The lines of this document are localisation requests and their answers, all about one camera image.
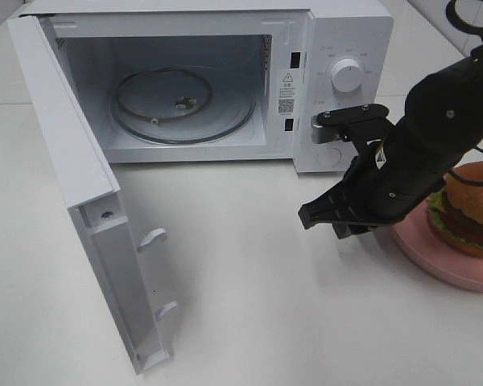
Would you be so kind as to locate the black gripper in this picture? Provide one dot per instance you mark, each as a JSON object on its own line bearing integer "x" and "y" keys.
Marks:
{"x": 361, "y": 197}

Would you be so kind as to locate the round door release button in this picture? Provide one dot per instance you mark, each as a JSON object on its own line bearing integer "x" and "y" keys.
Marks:
{"x": 328, "y": 158}

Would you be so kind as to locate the pink round plate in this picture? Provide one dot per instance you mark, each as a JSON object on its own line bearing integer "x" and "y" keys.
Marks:
{"x": 423, "y": 248}

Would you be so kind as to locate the burger with sesame-free bun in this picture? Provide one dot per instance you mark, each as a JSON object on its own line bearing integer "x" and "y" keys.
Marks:
{"x": 455, "y": 212}

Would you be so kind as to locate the white microwave door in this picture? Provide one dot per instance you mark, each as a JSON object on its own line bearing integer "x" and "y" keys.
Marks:
{"x": 90, "y": 190}

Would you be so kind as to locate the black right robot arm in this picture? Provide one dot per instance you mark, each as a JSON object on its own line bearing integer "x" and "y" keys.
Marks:
{"x": 443, "y": 120}

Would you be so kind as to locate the white upper power knob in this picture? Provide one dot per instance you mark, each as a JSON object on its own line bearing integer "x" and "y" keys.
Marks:
{"x": 347, "y": 75}

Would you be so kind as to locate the white microwave oven body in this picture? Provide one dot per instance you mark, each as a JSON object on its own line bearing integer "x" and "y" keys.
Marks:
{"x": 286, "y": 49}

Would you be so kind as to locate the glass microwave turntable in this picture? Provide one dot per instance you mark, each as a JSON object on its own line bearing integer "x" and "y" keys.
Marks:
{"x": 183, "y": 104}

